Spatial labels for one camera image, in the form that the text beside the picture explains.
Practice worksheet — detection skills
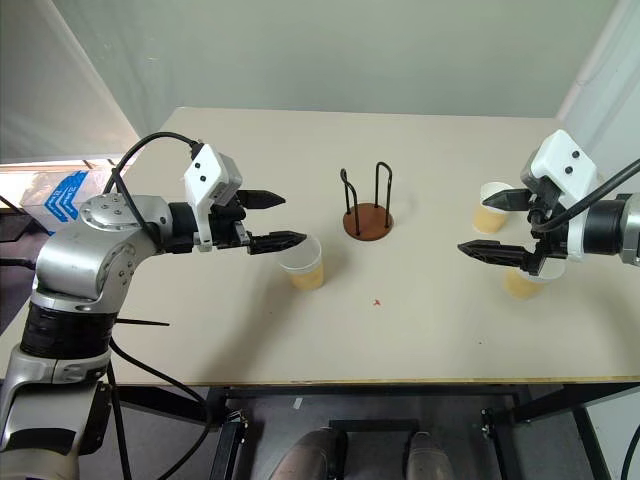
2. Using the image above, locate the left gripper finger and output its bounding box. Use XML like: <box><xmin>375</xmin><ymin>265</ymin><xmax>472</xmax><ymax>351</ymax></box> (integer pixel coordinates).
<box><xmin>238</xmin><ymin>189</ymin><xmax>288</xmax><ymax>212</ymax></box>
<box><xmin>248</xmin><ymin>230</ymin><xmax>309</xmax><ymax>257</ymax></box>

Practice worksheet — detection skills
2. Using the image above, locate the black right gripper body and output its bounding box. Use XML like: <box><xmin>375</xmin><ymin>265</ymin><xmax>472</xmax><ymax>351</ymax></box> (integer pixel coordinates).
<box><xmin>522</xmin><ymin>178</ymin><xmax>570</xmax><ymax>275</ymax></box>

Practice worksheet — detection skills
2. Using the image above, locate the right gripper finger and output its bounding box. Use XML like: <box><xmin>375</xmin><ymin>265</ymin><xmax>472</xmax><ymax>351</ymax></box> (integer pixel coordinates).
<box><xmin>456</xmin><ymin>239</ymin><xmax>540</xmax><ymax>276</ymax></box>
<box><xmin>481</xmin><ymin>188</ymin><xmax>533</xmax><ymax>212</ymax></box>

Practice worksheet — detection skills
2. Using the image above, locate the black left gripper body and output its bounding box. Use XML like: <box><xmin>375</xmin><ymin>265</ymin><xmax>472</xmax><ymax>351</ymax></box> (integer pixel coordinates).
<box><xmin>207</xmin><ymin>191</ymin><xmax>254</xmax><ymax>250</ymax></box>

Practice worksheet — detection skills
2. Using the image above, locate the plastic cup far right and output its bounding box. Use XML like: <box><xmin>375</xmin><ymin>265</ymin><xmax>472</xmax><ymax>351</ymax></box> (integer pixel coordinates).
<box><xmin>471</xmin><ymin>181</ymin><xmax>515</xmax><ymax>235</ymax></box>

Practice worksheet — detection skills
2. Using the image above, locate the white and tan paper cup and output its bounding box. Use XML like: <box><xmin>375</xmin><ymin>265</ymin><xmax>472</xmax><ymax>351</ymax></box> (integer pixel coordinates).
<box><xmin>277</xmin><ymin>235</ymin><xmax>326</xmax><ymax>292</ymax></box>
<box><xmin>501</xmin><ymin>261</ymin><xmax>567</xmax><ymax>302</ymax></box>

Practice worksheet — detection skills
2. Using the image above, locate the blue and white bag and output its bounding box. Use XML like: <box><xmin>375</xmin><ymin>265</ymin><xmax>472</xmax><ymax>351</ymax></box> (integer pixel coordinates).
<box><xmin>18</xmin><ymin>168</ymin><xmax>117</xmax><ymax>237</ymax></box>

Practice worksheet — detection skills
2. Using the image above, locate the dark rounded robot foot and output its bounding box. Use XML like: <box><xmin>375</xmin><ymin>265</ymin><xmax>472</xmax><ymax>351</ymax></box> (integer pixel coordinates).
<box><xmin>268</xmin><ymin>428</ymin><xmax>349</xmax><ymax>480</ymax></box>
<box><xmin>405</xmin><ymin>430</ymin><xmax>455</xmax><ymax>480</ymax></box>

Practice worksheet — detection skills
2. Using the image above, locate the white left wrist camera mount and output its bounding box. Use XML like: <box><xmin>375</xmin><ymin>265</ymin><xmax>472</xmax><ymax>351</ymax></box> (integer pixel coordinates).
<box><xmin>182</xmin><ymin>143</ymin><xmax>245</xmax><ymax>252</ymax></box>

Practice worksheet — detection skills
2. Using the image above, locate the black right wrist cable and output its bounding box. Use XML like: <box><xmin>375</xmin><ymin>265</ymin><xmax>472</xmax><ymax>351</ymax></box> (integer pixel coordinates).
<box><xmin>530</xmin><ymin>158</ymin><xmax>640</xmax><ymax>232</ymax></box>

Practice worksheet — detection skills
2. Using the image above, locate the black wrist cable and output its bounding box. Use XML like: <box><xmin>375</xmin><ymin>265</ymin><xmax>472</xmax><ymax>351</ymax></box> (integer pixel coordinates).
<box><xmin>101</xmin><ymin>131</ymin><xmax>205</xmax><ymax>241</ymax></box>
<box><xmin>530</xmin><ymin>158</ymin><xmax>640</xmax><ymax>232</ymax></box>

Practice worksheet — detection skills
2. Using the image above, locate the wire cup rack, wooden base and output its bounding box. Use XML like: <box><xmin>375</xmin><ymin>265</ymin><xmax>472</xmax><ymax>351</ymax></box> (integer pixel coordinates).
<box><xmin>338</xmin><ymin>160</ymin><xmax>396</xmax><ymax>243</ymax></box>

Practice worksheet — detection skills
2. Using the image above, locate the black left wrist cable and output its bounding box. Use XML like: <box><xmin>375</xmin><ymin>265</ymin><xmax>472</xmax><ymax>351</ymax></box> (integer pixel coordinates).
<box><xmin>101</xmin><ymin>131</ymin><xmax>205</xmax><ymax>241</ymax></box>

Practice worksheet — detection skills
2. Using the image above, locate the black left arm body cable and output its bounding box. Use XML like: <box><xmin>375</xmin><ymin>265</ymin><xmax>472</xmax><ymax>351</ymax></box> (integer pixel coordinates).
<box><xmin>103</xmin><ymin>333</ymin><xmax>227</xmax><ymax>480</ymax></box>

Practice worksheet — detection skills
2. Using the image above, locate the black metal table frame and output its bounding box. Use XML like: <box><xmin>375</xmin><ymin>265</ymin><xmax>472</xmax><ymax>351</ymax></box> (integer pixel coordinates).
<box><xmin>106</xmin><ymin>383</ymin><xmax>640</xmax><ymax>480</ymax></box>

